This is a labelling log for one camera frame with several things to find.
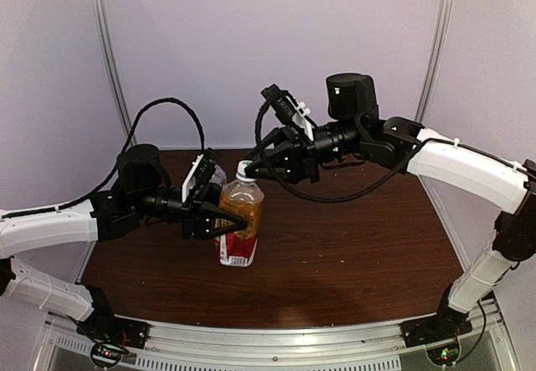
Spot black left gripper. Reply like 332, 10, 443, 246
131, 181, 250, 240

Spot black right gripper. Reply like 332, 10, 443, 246
241, 116, 364, 183

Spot clear plastic water bottle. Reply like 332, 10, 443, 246
210, 165, 227, 187

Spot amber tea bottle red label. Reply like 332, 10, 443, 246
216, 160, 265, 268

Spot white tea bottle cap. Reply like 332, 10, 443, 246
235, 160, 252, 182

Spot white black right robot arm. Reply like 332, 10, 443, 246
245, 73, 535, 339

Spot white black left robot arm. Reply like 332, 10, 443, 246
1, 144, 247, 341

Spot left circuit board with leds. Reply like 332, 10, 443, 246
90, 343, 126, 368

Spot circuit board with leds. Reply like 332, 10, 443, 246
425, 342, 461, 367
90, 343, 126, 368

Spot right circuit board with leds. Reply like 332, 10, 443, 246
425, 342, 461, 367

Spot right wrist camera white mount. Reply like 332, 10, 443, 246
260, 85, 317, 141

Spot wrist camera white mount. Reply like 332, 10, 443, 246
181, 148, 219, 202
260, 85, 317, 141

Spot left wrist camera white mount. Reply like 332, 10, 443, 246
181, 148, 219, 202

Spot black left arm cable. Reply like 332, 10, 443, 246
0, 97, 206, 221

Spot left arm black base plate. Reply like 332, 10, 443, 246
75, 312, 149, 349

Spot right aluminium corner post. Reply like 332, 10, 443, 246
415, 0, 454, 122

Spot aluminium corner post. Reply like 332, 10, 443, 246
92, 0, 132, 137
415, 0, 454, 122

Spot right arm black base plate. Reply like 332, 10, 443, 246
400, 314, 473, 348

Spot left aluminium corner post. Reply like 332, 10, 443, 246
92, 0, 132, 137

